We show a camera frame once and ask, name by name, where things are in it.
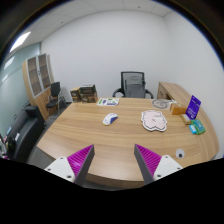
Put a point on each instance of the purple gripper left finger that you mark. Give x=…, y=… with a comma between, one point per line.
x=73, y=168

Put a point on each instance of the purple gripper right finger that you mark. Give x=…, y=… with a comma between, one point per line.
x=153, y=166

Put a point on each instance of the white and blue computer mouse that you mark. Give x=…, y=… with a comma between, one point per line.
x=109, y=119

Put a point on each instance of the wooden desk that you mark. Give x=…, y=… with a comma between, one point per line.
x=114, y=163

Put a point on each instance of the blue small packet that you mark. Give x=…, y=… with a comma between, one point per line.
x=192, y=129

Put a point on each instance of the yellow small box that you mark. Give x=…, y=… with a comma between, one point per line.
x=185, y=119

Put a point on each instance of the green packet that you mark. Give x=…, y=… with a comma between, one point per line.
x=198, y=126

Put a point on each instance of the small cardboard box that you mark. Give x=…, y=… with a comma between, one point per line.
x=177, y=109

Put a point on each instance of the black leather sofa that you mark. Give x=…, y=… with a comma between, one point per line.
x=24, y=134

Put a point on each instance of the round grey coaster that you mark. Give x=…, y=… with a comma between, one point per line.
x=159, y=104

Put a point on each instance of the black visitor chair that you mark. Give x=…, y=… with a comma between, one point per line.
x=55, y=98

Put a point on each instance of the purple standing card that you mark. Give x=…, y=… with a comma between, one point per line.
x=193, y=108

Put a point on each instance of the white printed leaflet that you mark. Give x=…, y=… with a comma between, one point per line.
x=108, y=102

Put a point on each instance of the brown cardboard box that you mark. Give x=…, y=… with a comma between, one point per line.
x=75, y=94

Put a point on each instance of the dark cardboard box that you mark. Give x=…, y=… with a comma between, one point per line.
x=88, y=93

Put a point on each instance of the grey mesh office chair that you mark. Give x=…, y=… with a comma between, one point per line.
x=133, y=85

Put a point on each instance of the wooden bookcase cabinet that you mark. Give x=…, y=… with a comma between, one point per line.
x=37, y=80

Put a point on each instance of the white desk cable grommet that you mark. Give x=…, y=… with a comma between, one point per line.
x=180, y=153

